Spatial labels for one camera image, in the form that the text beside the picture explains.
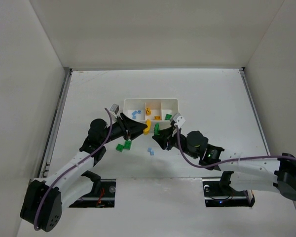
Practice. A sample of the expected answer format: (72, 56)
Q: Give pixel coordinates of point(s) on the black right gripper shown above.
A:
(171, 137)

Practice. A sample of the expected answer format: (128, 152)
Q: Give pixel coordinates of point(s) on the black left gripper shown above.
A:
(125, 126)

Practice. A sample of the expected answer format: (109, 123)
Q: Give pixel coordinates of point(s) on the yellow rounded lego brick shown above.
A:
(147, 129)

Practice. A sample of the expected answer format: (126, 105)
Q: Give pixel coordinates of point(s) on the green curved lego brick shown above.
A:
(120, 147)
(128, 145)

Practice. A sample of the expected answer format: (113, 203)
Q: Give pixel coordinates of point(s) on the small green lego brick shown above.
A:
(168, 117)

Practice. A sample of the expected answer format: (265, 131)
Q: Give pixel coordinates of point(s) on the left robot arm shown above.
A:
(45, 199)

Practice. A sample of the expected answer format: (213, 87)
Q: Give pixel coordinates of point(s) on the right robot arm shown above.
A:
(275, 174)

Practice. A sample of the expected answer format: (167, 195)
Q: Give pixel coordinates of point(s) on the yellow face lego brick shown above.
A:
(148, 111)

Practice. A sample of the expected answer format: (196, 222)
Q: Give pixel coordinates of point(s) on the white three-compartment tray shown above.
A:
(158, 106)

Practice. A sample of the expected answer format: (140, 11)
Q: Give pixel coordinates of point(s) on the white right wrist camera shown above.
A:
(177, 120)

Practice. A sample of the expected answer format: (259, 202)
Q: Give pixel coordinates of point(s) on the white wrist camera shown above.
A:
(177, 120)
(114, 109)

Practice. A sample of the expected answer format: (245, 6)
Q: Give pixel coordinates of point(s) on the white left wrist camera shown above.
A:
(114, 109)

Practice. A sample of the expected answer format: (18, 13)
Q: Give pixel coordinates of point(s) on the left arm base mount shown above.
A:
(102, 194)

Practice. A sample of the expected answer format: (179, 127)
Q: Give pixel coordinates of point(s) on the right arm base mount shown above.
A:
(219, 193)

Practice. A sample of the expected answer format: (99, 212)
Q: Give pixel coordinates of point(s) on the left aluminium rail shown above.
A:
(43, 159)

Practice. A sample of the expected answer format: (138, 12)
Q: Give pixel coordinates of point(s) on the aluminium rail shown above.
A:
(43, 159)
(251, 139)

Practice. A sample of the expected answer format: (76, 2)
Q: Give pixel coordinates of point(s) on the right aluminium rail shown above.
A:
(251, 139)

